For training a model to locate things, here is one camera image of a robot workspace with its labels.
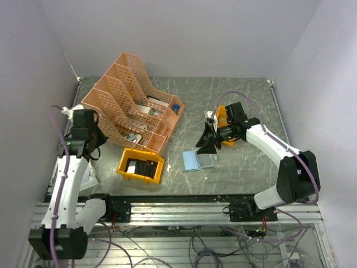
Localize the pink file organizer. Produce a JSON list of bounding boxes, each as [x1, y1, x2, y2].
[[81, 52, 185, 155]]

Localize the blue cylinder in organizer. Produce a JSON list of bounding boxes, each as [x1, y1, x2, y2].
[[173, 104, 180, 114]]

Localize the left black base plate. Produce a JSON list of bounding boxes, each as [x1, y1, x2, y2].
[[94, 194, 132, 223]]

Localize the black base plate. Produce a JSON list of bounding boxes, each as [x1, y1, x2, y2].
[[94, 194, 132, 223], [222, 203, 278, 222]]

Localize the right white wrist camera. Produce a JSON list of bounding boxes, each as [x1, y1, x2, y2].
[[204, 111, 218, 131]]

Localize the white bin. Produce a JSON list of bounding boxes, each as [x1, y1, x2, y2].
[[80, 163, 99, 191]]

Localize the black credit card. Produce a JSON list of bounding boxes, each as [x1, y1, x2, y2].
[[197, 154, 215, 169]]

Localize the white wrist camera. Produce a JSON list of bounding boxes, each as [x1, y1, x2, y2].
[[61, 107, 73, 120], [204, 111, 218, 131]]

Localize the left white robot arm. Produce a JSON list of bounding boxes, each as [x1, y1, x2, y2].
[[28, 107, 114, 265]]

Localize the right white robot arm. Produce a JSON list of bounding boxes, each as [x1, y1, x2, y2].
[[196, 102, 321, 221]]

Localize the yellow bin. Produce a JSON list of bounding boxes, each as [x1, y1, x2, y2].
[[117, 148, 165, 185], [216, 105, 235, 146]]

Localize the aluminium rail frame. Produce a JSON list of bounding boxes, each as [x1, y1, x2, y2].
[[16, 199, 335, 268]]

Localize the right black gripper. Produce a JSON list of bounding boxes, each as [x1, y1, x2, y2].
[[196, 122, 235, 154]]

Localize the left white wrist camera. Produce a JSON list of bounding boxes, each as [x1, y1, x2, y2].
[[61, 107, 73, 120]]

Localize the silver clip in organizer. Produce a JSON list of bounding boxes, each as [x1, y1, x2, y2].
[[125, 133, 142, 143]]

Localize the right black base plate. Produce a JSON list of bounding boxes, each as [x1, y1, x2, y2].
[[222, 203, 278, 222]]

